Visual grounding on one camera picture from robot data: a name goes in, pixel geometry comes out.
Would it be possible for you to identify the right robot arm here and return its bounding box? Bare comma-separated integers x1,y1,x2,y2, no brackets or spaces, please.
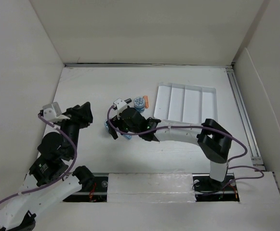
107,106,232,191

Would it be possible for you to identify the aluminium rail right side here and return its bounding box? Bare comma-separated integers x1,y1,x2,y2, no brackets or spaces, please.
226,67,266,171

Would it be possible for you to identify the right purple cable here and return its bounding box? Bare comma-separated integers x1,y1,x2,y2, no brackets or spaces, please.
107,105,266,195

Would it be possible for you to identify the white divided organizer tray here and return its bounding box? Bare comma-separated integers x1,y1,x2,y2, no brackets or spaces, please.
154,82,218,124

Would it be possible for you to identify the white foam block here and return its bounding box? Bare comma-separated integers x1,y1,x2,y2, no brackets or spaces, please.
107,173,196,204

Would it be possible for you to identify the blue round jar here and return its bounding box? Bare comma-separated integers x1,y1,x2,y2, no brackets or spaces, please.
104,120,109,131
133,97,145,113

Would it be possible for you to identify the light blue translucent marker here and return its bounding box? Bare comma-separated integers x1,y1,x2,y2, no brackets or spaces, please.
123,134,132,140

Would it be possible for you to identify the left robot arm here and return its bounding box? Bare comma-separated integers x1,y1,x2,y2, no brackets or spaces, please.
0,102,94,231

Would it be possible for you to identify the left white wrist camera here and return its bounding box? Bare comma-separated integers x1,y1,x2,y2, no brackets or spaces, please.
42,102,70,123

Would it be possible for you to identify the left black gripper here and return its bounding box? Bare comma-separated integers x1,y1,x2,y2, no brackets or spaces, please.
58,101,93,158

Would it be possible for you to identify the blue cap black highlighter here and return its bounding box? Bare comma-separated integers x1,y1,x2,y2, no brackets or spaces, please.
125,98,132,104

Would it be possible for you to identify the aluminium rail back edge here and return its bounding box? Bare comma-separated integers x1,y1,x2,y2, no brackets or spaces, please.
65,63,232,68

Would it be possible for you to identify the orange translucent marker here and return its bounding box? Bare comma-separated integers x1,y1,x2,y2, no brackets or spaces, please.
143,95,149,109

